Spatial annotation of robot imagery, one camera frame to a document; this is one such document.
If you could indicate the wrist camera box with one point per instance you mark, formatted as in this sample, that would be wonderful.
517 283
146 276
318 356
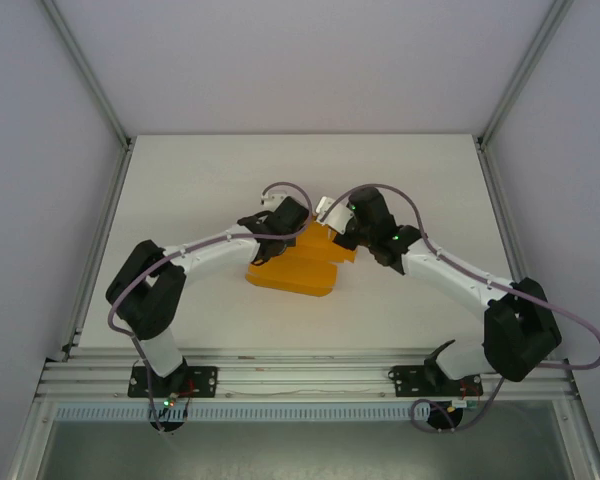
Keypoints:
271 198
336 215

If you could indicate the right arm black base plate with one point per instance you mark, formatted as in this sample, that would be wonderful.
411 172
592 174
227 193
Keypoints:
405 380

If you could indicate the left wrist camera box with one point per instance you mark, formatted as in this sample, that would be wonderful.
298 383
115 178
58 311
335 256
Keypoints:
271 198

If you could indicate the aluminium table side rail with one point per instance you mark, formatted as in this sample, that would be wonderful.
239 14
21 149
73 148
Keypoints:
496 200
105 225

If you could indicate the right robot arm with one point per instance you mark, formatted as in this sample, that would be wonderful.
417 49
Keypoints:
520 330

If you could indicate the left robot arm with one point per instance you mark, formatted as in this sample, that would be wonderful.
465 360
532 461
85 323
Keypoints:
145 295

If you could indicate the grey metal sheet panel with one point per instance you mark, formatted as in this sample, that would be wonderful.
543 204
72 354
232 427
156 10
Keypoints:
305 450

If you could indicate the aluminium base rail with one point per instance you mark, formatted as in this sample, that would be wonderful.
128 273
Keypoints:
305 380

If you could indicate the aluminium frame post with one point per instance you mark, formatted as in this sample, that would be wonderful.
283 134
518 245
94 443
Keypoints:
88 75
521 75

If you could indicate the orange cardboard box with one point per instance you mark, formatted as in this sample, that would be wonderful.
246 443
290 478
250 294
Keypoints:
290 280

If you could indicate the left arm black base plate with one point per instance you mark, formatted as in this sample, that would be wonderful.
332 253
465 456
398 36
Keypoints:
202 381

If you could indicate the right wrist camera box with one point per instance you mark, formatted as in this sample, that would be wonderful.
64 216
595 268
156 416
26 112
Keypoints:
336 215

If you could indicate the small green LED board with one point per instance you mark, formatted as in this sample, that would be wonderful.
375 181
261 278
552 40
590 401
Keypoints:
169 401

